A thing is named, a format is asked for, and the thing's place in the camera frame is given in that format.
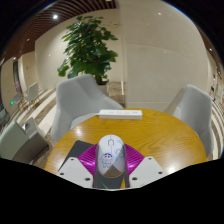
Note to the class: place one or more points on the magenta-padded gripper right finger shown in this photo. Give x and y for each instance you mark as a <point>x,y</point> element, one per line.
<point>146,170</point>

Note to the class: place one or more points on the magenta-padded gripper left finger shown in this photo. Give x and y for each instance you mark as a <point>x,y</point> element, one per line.
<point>75,170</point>

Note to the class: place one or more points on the white cartoon-print computer mouse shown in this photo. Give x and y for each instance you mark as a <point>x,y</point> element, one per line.
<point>110,153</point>

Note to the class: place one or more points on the black mouse pad green lines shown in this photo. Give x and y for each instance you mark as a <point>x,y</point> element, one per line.
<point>76,150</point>

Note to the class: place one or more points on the white power strip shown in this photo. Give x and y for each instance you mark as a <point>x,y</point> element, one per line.
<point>120,114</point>

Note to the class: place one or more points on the grey-green armchair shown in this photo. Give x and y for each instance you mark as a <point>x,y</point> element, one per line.
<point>20,141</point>

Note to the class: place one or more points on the grey shell chair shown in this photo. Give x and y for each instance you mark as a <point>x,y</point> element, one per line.
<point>78,103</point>
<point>195,110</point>

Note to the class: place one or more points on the white chair wooden legs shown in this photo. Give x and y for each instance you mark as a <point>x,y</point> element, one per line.
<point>17,99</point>
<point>32,91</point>

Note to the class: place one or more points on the green potted plant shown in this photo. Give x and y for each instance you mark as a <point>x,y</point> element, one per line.
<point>88,50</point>

